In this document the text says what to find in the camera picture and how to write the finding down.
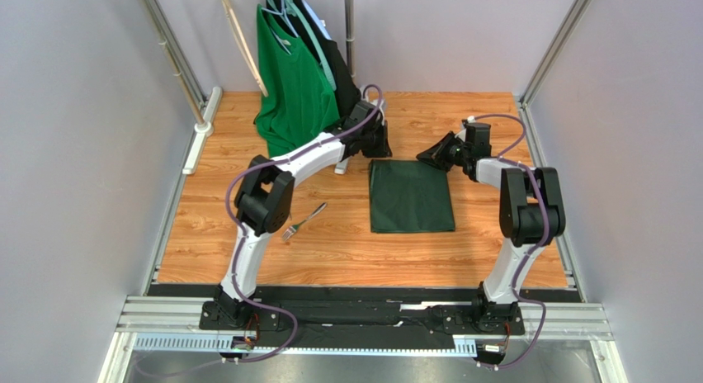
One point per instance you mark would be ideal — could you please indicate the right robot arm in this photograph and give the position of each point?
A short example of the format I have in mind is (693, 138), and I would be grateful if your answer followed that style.
(531, 215)

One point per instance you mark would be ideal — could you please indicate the white corner pole bracket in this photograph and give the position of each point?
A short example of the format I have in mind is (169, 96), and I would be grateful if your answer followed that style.
(202, 131)

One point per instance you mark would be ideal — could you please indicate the green t-shirt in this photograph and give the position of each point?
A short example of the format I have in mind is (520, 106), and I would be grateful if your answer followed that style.
(301, 102)

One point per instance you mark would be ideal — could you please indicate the black t-shirt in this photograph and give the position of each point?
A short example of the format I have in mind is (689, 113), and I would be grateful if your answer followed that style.
(347, 93)

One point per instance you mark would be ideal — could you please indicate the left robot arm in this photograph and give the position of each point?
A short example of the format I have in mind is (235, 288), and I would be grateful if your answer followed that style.
(262, 204)

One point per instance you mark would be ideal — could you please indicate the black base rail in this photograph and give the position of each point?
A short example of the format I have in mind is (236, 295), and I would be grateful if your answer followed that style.
(365, 318)

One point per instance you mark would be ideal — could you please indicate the metal rack pole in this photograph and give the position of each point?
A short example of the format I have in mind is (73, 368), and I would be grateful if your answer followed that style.
(350, 35)

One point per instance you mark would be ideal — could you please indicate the silver fork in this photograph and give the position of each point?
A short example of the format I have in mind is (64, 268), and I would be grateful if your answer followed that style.
(294, 228)

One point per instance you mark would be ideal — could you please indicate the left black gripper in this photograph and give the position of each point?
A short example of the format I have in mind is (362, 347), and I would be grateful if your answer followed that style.
(384, 150)

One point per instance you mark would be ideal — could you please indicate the dark green cloth napkin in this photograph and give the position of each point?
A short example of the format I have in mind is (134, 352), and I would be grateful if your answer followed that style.
(409, 197)

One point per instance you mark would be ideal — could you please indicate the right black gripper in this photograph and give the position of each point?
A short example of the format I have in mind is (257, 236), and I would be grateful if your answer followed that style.
(446, 153)

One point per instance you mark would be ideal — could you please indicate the teal clothes hanger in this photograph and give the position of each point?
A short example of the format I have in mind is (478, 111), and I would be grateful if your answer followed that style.
(293, 18)

